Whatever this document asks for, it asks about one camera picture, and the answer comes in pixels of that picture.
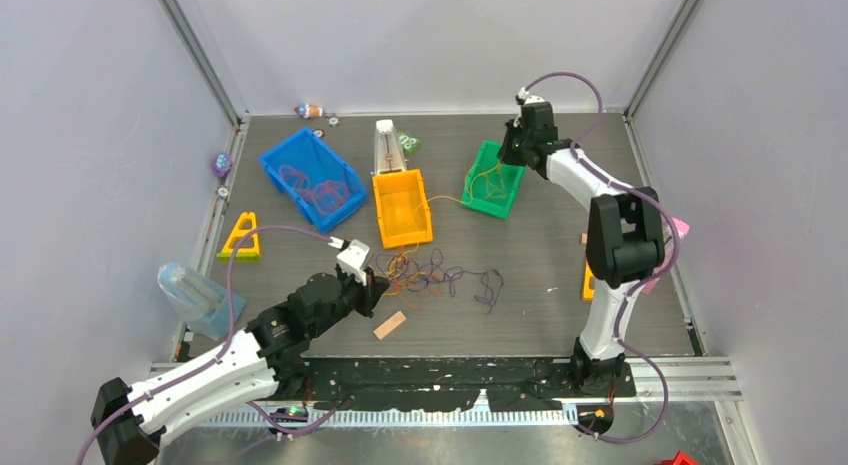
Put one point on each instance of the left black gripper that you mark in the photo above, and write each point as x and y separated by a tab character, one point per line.
370	294

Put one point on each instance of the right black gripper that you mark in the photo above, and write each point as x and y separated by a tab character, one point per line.
505	153

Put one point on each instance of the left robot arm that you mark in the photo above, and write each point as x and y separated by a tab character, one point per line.
132	422

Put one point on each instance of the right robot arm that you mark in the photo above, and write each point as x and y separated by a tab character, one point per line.
625	238

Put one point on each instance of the green plastic bin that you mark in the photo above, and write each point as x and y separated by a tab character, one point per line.
491	187

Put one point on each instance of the orange plastic bin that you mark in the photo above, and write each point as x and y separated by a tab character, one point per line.
402	209

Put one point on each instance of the green owl toy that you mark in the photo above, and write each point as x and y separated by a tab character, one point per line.
408	143

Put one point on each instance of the yellow triangle block left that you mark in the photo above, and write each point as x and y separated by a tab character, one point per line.
241	245

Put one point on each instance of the yellow triangle block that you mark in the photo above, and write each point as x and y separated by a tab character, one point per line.
241	245
587	287

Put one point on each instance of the blue plastic bin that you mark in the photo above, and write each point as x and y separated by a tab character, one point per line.
325	189

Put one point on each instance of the white metronome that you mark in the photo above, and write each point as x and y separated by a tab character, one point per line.
389	154

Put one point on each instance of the clear blue plastic bag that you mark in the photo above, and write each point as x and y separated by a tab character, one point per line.
201	303

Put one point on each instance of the yellow triangle block right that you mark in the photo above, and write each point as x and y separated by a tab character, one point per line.
587	287

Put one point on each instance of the pink metronome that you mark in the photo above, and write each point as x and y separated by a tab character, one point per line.
681	229

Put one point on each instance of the purple lotus toy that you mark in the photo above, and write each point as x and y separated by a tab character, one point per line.
222	165

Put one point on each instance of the clown figurine toy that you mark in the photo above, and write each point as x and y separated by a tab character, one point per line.
308	111

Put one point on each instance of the red object bottom edge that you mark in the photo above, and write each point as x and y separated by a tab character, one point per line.
680	458

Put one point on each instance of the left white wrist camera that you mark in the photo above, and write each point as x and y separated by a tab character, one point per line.
353	257

